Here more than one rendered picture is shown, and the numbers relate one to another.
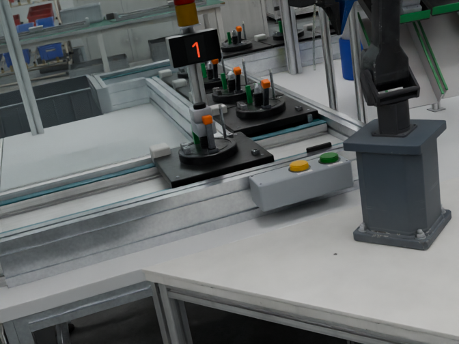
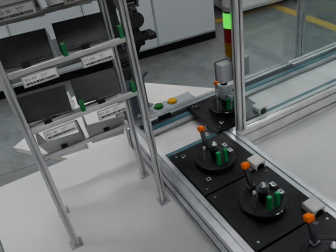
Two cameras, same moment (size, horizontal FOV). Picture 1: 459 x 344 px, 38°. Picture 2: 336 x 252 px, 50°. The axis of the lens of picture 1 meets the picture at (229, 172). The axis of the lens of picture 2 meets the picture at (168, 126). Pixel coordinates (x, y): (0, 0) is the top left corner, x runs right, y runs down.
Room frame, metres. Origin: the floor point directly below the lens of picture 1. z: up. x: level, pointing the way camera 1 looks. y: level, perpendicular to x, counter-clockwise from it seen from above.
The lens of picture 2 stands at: (2.73, -0.40, 1.79)
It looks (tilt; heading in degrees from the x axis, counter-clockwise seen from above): 34 degrees down; 171
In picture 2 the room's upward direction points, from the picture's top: 10 degrees counter-clockwise
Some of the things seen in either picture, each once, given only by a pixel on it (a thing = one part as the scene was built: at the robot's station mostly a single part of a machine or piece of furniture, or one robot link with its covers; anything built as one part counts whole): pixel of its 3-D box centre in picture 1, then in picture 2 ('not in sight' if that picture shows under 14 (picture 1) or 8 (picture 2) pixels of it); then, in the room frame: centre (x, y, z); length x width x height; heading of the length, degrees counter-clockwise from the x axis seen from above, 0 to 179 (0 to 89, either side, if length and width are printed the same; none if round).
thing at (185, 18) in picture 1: (186, 13); (231, 47); (1.62, 0.03, 1.28); 0.05 x 0.05 x 0.05
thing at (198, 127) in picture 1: (200, 117); (225, 89); (1.50, 0.04, 1.06); 0.08 x 0.04 x 0.07; 14
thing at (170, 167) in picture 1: (209, 158); (225, 109); (1.50, 0.04, 0.96); 0.24 x 0.24 x 0.02; 14
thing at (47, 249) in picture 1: (210, 201); (215, 101); (1.34, 0.05, 0.91); 0.89 x 0.06 x 0.11; 104
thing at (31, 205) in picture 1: (181, 182); (243, 115); (1.50, 0.12, 0.91); 0.84 x 0.28 x 0.10; 104
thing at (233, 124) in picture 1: (258, 96); (214, 150); (1.80, -0.12, 1.01); 0.24 x 0.24 x 0.13; 14
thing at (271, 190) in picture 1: (301, 181); (173, 107); (1.32, -0.15, 0.93); 0.21 x 0.07 x 0.06; 104
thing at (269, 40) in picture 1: (287, 27); not in sight; (2.97, -0.36, 1.01); 0.24 x 0.24 x 0.13; 14
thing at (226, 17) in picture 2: not in sight; (230, 19); (1.62, 0.03, 1.38); 0.05 x 0.05 x 0.05
